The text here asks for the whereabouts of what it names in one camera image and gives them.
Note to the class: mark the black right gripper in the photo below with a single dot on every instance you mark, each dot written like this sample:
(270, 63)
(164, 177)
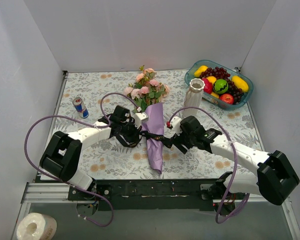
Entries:
(178, 139)

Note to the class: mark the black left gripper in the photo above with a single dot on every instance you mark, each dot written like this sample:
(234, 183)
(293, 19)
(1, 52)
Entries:
(134, 132)

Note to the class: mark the black ribbon with gold text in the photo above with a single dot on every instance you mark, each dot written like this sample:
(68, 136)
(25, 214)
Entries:
(155, 137)

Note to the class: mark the purple wrapping paper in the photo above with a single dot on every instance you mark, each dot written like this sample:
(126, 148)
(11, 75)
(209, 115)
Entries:
(155, 125)

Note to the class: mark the pink artificial flower bouquet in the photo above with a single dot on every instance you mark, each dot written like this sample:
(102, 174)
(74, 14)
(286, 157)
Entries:
(146, 90)

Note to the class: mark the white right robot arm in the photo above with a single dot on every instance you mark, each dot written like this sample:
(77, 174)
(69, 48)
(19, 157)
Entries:
(273, 176)

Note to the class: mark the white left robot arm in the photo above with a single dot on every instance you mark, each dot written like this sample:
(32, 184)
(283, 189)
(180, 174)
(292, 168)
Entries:
(62, 154)

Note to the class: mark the white ribbed ceramic vase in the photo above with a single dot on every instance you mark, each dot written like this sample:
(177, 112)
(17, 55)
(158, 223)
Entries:
(193, 97)

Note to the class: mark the floral patterned table mat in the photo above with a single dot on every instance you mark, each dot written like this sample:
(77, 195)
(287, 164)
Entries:
(108, 159)

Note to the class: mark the yellow fruit piece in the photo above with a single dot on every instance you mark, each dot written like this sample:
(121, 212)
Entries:
(215, 95)

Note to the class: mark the pink red fruit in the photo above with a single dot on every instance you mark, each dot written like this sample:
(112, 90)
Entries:
(208, 86)

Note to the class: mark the red apple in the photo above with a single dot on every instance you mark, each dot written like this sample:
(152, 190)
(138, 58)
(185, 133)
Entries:
(227, 98)

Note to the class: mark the blue silver energy drink can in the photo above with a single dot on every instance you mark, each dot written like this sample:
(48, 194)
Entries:
(80, 107)

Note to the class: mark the green round fruit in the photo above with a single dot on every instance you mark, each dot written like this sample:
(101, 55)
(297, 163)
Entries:
(220, 86)

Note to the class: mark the teal plastic fruit basket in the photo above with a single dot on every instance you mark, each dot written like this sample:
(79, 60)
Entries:
(210, 64)

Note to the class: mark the yellow lemon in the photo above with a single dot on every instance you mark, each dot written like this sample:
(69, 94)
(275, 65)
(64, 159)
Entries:
(211, 79)

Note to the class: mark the yellow mango left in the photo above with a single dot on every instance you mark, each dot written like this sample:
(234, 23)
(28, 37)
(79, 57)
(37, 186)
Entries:
(200, 70)

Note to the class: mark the yellow mango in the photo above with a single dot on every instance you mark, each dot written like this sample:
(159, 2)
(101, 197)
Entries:
(240, 83)
(200, 70)

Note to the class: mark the dark red grape bunch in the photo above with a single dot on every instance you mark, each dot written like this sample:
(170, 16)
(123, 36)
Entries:
(221, 73)

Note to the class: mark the yellow mango right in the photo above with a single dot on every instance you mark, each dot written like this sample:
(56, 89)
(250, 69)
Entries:
(240, 83)

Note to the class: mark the white toilet paper roll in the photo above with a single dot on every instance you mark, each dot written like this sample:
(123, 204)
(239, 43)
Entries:
(36, 226)

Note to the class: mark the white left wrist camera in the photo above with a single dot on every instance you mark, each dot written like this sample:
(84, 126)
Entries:
(140, 118)

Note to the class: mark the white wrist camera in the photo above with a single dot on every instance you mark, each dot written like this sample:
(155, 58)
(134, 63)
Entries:
(174, 124)
(140, 118)

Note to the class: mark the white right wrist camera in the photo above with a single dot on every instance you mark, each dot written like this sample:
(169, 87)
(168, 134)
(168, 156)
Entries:
(174, 124)

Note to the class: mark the aluminium frame rail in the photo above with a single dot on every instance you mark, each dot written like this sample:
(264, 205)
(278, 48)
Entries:
(45, 193)

